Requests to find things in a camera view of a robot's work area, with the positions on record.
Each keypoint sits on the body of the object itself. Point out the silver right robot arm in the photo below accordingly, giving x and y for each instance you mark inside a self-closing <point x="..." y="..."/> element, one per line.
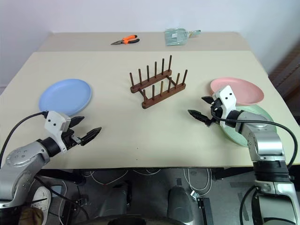
<point x="267" y="143"/>

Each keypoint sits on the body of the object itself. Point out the clear greenish plastic package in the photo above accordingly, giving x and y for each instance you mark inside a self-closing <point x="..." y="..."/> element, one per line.
<point x="175" y="37"/>

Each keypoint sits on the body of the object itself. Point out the dark rounded shape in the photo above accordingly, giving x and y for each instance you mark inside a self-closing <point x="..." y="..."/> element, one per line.
<point x="180" y="202"/>
<point x="114" y="200"/>

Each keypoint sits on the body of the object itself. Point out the pink plate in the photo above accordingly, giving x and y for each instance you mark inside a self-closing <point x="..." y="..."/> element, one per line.
<point x="246" y="90"/>

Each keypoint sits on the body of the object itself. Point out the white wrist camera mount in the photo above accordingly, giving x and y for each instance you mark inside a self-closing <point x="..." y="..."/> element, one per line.
<point x="54" y="122"/>
<point x="227" y="98"/>

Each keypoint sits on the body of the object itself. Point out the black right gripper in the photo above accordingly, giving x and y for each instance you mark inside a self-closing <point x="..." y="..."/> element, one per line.
<point x="216" y="109"/>

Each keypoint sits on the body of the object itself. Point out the black table frame bar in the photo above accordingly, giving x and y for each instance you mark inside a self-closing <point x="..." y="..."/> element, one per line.
<point x="230" y="172"/>
<point x="62" y="176"/>

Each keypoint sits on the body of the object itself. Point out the blue plate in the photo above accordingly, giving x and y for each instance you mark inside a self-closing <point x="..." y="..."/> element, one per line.
<point x="65" y="96"/>

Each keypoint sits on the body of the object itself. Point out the white sneaker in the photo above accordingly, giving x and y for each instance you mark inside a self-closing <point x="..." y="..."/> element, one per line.
<point x="42" y="198"/>

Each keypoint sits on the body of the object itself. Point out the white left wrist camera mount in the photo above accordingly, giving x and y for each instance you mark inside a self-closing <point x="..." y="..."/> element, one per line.
<point x="54" y="122"/>

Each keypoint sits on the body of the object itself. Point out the brown trouser leg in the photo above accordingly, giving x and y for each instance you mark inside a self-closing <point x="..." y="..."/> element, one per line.
<point x="30" y="216"/>

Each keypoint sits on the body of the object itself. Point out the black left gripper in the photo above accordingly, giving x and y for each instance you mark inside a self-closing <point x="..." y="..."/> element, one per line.
<point x="70" y="138"/>

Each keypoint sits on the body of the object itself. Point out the wooden dish rack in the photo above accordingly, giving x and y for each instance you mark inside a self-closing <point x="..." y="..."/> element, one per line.
<point x="161" y="92"/>

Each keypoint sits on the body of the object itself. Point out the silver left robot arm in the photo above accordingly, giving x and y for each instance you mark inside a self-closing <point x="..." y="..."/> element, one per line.
<point x="20" y="161"/>

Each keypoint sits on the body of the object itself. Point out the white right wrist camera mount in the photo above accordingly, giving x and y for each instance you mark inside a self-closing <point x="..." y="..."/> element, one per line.
<point x="227" y="98"/>

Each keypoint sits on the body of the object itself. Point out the green plate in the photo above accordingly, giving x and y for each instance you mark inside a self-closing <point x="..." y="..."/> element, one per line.
<point x="257" y="111"/>

